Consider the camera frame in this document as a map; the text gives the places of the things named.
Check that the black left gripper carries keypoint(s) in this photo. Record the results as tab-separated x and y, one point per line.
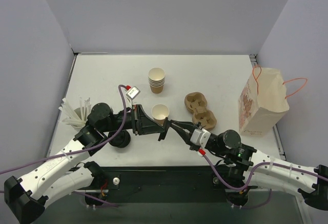
135	119

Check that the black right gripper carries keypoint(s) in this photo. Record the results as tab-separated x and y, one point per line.
191	134

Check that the brown paper cup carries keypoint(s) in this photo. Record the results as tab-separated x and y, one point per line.
159	113

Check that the black cup lid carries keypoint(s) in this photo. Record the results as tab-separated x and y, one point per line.
165	129

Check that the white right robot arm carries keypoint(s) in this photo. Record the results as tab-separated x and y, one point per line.
238	166

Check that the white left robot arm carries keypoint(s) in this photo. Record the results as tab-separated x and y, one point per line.
28	196

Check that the stack of black cup lids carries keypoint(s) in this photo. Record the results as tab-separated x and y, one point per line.
121	140

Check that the stack of brown paper cups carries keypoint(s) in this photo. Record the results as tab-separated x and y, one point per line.
156	78

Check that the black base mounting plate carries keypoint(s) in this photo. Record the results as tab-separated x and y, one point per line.
169	184

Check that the white cup holding straws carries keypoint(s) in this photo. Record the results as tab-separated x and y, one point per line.
78	112

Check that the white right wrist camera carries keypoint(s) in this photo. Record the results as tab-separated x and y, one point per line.
200	138

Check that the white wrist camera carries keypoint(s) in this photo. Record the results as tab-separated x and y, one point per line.
200	138
132	93

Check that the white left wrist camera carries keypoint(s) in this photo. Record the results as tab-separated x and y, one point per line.
132	93

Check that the paper bag with orange handles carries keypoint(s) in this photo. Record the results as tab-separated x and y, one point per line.
264	101

